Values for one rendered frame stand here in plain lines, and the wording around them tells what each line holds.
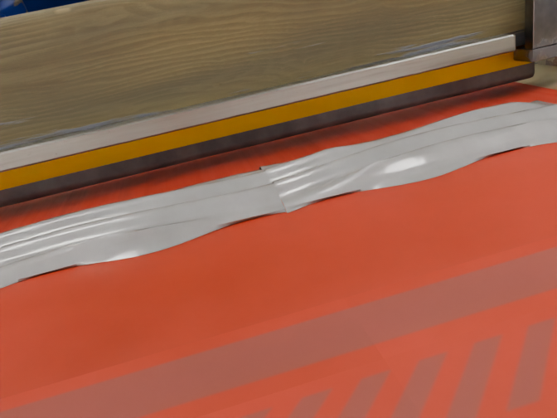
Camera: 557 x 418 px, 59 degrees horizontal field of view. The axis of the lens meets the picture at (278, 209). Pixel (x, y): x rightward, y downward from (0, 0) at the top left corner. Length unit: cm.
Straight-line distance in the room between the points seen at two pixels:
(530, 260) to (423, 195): 6
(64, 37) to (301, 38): 13
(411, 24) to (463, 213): 16
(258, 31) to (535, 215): 18
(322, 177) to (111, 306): 11
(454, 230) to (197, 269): 10
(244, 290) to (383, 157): 12
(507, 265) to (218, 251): 11
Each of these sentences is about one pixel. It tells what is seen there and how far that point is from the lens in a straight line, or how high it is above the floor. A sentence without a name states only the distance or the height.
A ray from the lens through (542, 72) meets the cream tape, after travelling 44.
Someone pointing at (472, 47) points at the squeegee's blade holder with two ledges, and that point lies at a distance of 33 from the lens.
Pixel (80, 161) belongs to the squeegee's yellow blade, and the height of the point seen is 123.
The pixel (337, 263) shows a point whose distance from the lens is 17.
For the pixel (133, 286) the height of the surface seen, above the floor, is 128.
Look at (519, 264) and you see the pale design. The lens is 17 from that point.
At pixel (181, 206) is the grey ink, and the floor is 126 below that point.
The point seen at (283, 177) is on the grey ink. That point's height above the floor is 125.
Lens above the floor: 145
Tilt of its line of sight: 54 degrees down
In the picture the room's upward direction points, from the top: 4 degrees counter-clockwise
